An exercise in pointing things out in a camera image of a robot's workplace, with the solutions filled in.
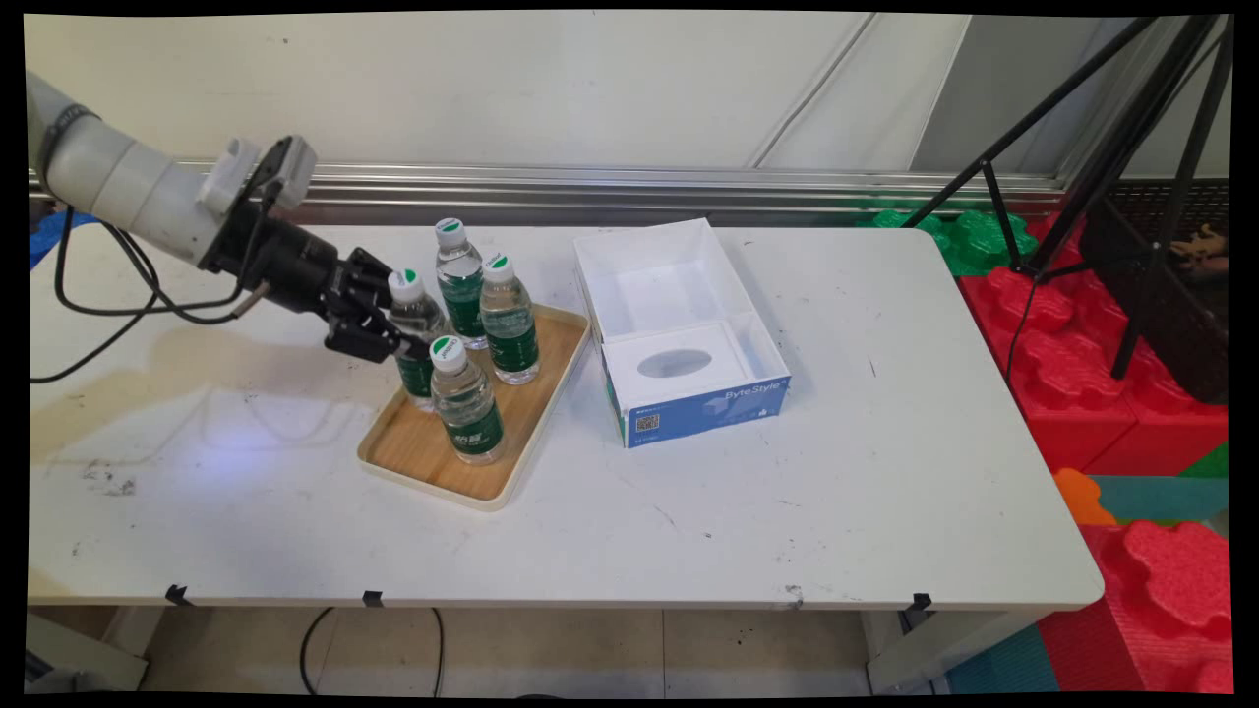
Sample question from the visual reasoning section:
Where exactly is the red foam block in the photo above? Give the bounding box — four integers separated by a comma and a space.
1038, 521, 1235, 694
959, 211, 1230, 473

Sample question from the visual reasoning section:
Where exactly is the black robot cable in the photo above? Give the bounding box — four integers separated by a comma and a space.
30, 202, 271, 384

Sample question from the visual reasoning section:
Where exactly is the white divided tray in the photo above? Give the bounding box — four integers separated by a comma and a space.
573, 217, 793, 449

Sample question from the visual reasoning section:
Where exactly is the brown toy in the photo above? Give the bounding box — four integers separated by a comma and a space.
1170, 224, 1230, 276

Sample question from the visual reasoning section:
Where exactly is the black tripod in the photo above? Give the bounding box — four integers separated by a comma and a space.
900, 15, 1232, 380

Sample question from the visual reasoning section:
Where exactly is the orange foam piece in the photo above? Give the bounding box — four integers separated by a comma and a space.
1052, 467, 1117, 527

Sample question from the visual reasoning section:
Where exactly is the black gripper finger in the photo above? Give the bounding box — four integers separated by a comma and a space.
344, 248, 394, 308
325, 311, 431, 363

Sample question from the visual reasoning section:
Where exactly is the teal foam mat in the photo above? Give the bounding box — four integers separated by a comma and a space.
1087, 475, 1230, 524

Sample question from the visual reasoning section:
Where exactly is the black floor cable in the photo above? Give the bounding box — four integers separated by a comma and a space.
298, 608, 446, 697

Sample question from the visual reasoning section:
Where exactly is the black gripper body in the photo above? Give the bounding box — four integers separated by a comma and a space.
202, 216, 361, 318

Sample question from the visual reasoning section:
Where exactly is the green foam block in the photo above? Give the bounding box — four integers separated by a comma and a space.
856, 208, 1041, 278

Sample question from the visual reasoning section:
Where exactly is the black mesh crate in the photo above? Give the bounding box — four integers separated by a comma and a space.
1077, 177, 1230, 404

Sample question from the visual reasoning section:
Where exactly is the aluminium wall rail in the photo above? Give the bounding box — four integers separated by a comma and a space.
30, 162, 1068, 229

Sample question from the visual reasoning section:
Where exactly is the green label water bottle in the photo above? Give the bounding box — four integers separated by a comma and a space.
429, 335, 509, 466
387, 267, 449, 412
479, 253, 541, 385
435, 217, 485, 351

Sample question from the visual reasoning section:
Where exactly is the wooden serving tray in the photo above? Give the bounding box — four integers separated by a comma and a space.
357, 303, 591, 512

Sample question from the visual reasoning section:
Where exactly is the white table leg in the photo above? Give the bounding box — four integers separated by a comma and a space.
866, 610, 1049, 694
25, 608, 163, 689

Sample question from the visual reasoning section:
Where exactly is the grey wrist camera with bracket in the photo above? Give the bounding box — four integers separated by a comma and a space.
197, 135, 319, 217

